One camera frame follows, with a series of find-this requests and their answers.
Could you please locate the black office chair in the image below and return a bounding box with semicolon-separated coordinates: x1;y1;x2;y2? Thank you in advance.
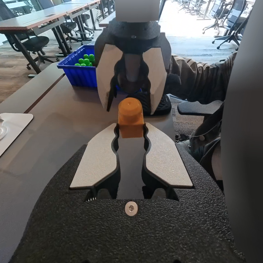
212;0;249;50
178;100;225;191
0;0;56;72

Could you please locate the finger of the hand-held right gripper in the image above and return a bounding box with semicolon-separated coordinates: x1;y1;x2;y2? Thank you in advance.
96;43;124;112
142;47;168;115

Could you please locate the wooden office desk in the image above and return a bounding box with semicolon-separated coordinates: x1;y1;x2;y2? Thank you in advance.
0;0;101;74

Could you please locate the black textured wrist rest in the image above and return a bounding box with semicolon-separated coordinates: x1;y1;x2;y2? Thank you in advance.
125;91;172;117

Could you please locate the blue plastic bin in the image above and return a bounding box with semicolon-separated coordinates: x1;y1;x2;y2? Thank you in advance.
57;45;142;92

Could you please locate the orange building block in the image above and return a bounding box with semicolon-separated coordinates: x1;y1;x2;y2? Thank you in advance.
118;98;145;138

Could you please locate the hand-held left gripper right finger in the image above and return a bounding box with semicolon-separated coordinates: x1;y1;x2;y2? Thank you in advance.
142;122;193;189

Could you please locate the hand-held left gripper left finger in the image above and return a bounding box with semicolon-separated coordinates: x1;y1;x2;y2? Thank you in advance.
70;123;121;190

